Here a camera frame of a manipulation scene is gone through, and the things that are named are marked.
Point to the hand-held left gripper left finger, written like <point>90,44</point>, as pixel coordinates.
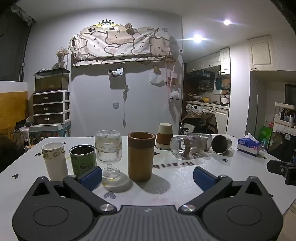
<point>90,179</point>

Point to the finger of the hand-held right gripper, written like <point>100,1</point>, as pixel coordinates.
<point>276,167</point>

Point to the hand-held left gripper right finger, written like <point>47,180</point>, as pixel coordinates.
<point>204,179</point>

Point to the green metal cup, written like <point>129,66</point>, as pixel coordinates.
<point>83,161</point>

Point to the grey metal cup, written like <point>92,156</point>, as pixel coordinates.
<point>205,141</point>

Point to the clear glass cup brown band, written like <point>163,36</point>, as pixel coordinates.
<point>185,146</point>

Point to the steel cup dark inside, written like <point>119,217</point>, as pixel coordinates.
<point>220,144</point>

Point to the white patterned paper cup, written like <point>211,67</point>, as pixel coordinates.
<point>55,162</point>

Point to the tall brown cup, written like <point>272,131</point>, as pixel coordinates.
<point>141,157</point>

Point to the beige and brown cup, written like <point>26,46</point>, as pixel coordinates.
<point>164,136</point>

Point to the plastic water bottle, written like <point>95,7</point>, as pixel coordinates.
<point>263,144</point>

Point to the blue tissue box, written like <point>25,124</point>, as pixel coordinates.
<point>248,146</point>

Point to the ribbed glass goblet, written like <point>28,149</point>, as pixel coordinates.
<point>108,148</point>

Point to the green shopping bag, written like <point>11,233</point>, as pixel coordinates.
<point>265,133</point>

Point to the white shelf with bottles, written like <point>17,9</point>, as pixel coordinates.
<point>285,115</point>

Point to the draped beige clothing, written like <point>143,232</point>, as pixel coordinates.
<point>198,120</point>

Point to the painted low cabinet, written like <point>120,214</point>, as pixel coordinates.
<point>49,133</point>

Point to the white washing machine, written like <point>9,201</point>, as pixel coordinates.
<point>195,107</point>

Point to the white drawer unit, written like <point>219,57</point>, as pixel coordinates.
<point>50,107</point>

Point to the white plush toy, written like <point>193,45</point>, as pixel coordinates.
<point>175,95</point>

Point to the wooden board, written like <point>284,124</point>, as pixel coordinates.
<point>12,111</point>

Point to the glass fish tank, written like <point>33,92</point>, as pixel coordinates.
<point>52,81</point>

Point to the white plastic bag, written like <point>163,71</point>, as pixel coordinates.
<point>158,80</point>

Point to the white upper cabinet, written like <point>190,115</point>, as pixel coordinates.
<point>262,52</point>

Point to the dried flower bouquet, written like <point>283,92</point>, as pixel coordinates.
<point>62,54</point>

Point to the printed cloth cover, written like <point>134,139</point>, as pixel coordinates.
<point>120,45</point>

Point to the ceiling light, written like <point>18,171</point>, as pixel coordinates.
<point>197,38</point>
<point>227,22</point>

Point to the black curtain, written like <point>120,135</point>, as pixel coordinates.
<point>13,46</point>

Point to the crown decoration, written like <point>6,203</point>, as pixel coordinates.
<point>105,23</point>

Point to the wall socket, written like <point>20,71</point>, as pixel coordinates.
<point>116,105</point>

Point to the wall-mounted small holder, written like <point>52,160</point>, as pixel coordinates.
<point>115,72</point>

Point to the white kitchen wall cabinets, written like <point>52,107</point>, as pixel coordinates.
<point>208,61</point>

